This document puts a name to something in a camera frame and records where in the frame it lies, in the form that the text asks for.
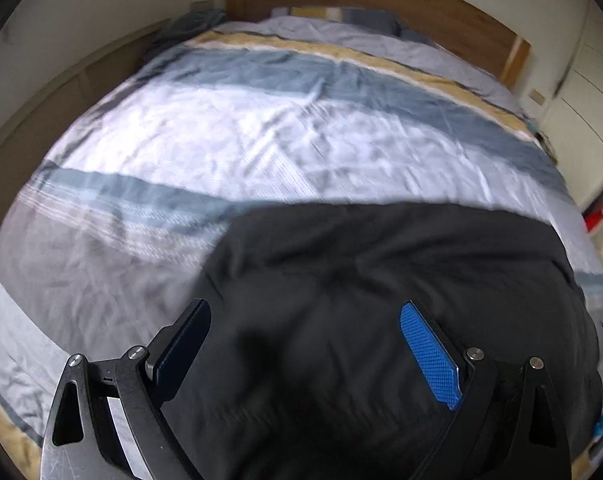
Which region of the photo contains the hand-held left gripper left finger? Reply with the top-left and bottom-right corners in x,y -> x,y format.
40,298 -> 212,480

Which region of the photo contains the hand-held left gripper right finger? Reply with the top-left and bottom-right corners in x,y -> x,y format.
399,301 -> 572,480

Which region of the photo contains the black puffer jacket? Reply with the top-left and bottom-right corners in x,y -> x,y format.
168,200 -> 603,480

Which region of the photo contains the wooden nightstand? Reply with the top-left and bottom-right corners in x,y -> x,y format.
535,127 -> 558,163

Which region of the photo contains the white wardrobe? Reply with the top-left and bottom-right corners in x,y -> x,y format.
539,0 -> 603,206

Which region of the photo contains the striped duvet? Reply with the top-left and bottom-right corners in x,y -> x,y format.
0,15 -> 603,476

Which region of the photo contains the blue-grey crumpled cloth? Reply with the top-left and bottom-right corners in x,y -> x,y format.
148,7 -> 227,56

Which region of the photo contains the striped pillow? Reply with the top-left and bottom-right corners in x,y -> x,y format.
271,6 -> 432,46

